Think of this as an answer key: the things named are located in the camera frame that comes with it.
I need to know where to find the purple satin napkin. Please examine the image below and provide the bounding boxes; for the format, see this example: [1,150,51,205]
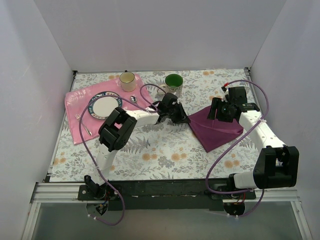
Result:
[188,106,244,153]

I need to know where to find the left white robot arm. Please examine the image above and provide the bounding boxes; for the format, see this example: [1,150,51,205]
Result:
[82,93,191,200]

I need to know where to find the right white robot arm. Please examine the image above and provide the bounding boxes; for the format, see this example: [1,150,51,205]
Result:
[205,85,299,199]

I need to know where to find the green floral mug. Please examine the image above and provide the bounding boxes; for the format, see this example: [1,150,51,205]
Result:
[157,73,184,98]

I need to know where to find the silver spoon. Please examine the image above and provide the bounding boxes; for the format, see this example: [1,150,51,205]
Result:
[129,95,138,104]

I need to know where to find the floral tablecloth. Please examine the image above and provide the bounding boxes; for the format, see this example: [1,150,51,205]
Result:
[48,69,259,182]

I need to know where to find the cream ceramic cup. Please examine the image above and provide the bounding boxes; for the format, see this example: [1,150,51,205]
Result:
[119,71,136,92]

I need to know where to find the small silver fork on placemat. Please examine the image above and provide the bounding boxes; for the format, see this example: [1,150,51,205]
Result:
[75,114,92,136]

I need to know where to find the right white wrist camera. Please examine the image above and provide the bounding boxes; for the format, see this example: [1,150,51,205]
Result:
[221,83,229,103]

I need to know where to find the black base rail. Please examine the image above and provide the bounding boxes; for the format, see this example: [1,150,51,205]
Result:
[77,175,256,211]

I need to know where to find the aluminium frame rail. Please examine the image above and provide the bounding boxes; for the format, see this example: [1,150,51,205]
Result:
[22,67,313,240]

